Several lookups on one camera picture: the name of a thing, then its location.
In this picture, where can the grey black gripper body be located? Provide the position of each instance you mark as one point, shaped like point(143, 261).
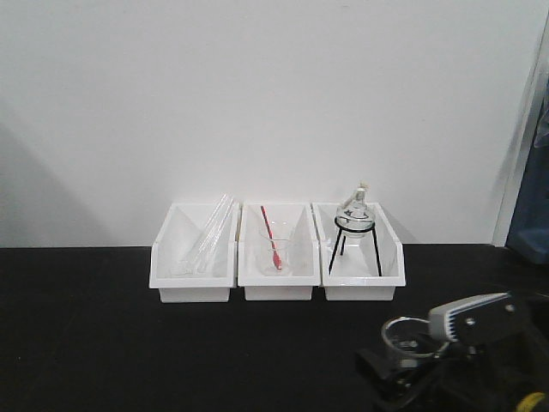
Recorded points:
point(473, 325)

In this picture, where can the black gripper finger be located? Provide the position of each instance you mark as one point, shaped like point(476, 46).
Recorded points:
point(380, 374)

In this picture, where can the clear glass beaker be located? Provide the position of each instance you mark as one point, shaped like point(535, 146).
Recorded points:
point(408, 342)

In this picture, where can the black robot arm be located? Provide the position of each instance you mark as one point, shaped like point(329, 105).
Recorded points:
point(480, 353)

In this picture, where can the small beaker in bin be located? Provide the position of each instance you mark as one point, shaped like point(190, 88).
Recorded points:
point(283, 234)

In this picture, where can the right white storage bin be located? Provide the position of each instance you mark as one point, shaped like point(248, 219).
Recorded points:
point(354, 276)

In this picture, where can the white storage bin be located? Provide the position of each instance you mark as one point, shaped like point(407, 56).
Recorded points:
point(306, 273)
point(180, 230)
point(354, 276)

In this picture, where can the red stirring spatula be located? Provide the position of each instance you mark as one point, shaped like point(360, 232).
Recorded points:
point(275, 254)

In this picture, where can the glass alcohol lamp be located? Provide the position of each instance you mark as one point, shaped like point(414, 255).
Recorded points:
point(354, 216)

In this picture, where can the middle white storage bin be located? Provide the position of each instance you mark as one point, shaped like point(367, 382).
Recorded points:
point(306, 273)

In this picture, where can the glass test tube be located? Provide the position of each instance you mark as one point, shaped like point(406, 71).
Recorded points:
point(213, 231)
point(190, 263)

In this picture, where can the left white storage bin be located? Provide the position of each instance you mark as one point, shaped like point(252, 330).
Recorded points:
point(180, 230)

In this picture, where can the black wire tripod stand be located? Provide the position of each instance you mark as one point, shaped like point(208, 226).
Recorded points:
point(356, 244)

